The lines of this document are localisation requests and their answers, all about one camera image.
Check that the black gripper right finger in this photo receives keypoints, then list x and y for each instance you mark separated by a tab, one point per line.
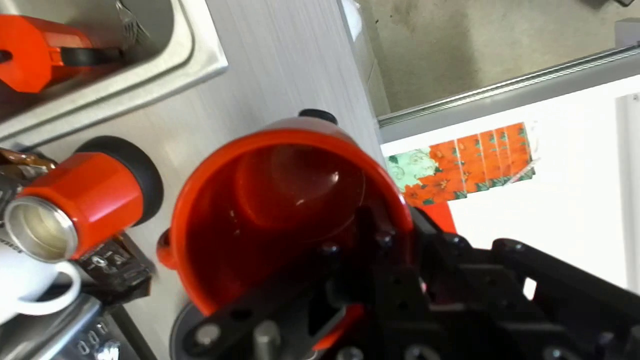
533	300

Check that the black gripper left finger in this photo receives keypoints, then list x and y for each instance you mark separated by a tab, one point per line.
372	267

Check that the red cup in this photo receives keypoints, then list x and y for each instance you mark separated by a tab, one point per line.
280	201
87	192

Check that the green orange patterned placemat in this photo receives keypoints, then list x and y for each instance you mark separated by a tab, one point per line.
481	163

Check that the black foil packet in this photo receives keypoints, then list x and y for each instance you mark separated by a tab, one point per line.
117	267

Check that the stainless steel sink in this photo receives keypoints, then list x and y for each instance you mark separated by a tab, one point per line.
192	52

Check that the silver four-slot toaster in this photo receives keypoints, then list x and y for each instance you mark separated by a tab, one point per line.
67	333

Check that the white mug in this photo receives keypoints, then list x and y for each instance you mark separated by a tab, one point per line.
26	286

